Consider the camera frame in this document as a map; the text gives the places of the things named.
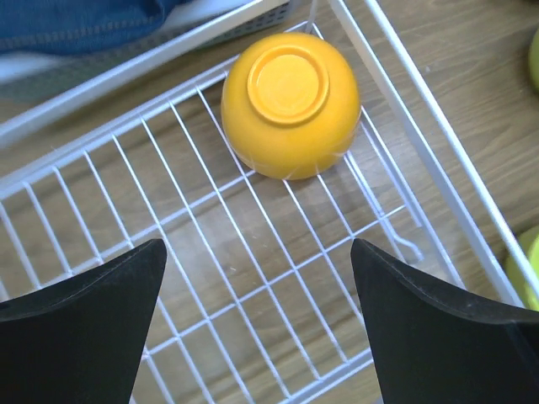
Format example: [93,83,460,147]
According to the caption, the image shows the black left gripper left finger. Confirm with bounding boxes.
[1,239,167,403]

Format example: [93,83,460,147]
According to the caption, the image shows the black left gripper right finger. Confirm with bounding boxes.
[350,239,538,403]

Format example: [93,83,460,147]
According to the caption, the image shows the yellow orange bowl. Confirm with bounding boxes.
[221,32,360,180]

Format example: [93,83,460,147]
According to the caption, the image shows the lime green bowl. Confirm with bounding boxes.
[528,29,539,90]

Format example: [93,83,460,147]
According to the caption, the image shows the white plastic basket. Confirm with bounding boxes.
[0,0,304,85]

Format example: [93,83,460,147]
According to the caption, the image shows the dark blue folded cloth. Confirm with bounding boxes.
[1,0,181,56]

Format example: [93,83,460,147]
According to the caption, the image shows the white wire dish rack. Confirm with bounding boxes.
[1,1,538,403]

